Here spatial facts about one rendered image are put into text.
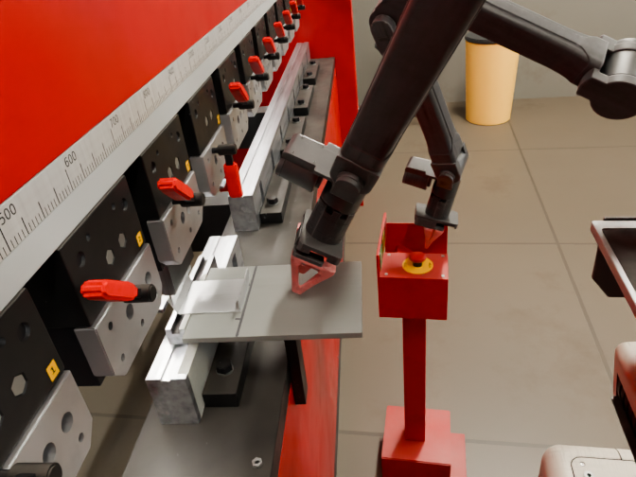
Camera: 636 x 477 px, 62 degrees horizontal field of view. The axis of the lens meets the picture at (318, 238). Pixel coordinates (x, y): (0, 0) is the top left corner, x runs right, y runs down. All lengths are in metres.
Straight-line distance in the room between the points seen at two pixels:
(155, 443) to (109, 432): 1.30
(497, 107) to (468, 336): 2.41
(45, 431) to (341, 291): 0.49
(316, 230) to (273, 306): 0.15
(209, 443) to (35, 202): 0.48
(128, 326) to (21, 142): 0.22
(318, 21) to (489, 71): 1.73
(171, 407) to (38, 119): 0.49
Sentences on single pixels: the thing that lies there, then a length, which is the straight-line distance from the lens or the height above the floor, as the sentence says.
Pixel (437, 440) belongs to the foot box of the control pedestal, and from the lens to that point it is 1.75.
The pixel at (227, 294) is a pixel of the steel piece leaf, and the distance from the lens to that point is 0.87.
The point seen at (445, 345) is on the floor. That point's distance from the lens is 2.21.
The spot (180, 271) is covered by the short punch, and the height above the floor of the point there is 1.07.
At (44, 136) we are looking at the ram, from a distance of 0.50.
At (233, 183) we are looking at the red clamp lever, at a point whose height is 1.13.
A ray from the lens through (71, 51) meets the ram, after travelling 0.56.
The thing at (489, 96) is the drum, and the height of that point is 0.23.
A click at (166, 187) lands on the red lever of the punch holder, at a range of 0.64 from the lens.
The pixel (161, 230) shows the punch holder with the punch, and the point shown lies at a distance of 0.69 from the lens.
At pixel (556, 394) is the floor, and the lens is 2.10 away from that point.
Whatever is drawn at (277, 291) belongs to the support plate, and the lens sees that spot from 0.85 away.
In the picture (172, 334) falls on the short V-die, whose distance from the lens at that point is 0.84.
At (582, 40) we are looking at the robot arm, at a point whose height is 1.30.
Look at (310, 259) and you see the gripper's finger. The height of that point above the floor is 1.09.
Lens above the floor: 1.51
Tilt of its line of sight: 31 degrees down
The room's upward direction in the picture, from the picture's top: 7 degrees counter-clockwise
